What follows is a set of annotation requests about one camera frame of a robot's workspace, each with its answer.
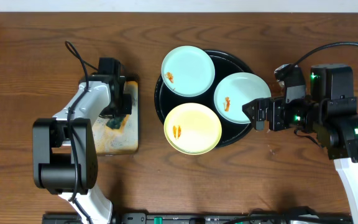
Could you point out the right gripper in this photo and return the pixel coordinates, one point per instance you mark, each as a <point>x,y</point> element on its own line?
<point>278,104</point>

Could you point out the green yellow sponge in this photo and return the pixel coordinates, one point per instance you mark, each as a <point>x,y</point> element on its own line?
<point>117,122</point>

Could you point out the yellow plate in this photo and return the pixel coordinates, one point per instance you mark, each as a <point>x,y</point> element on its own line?
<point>192,128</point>

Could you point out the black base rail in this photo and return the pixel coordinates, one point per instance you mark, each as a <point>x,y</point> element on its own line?
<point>141,218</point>

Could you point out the light blue plate top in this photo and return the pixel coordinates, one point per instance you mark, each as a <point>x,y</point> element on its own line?
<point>188,71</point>

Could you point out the light blue plate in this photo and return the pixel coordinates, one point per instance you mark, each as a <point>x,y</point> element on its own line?
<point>236,90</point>
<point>188,71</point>

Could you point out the black rectangular soapy tray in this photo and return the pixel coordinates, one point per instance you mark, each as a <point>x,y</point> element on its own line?
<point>120,141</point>

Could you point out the black round tray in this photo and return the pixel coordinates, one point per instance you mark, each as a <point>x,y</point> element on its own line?
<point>225,64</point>

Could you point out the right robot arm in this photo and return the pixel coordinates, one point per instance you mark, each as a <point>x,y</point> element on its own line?
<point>329,111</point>

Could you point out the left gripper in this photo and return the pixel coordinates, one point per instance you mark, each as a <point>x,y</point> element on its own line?
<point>126,102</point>

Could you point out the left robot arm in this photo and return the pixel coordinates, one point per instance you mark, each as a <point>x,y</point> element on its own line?
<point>64,154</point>

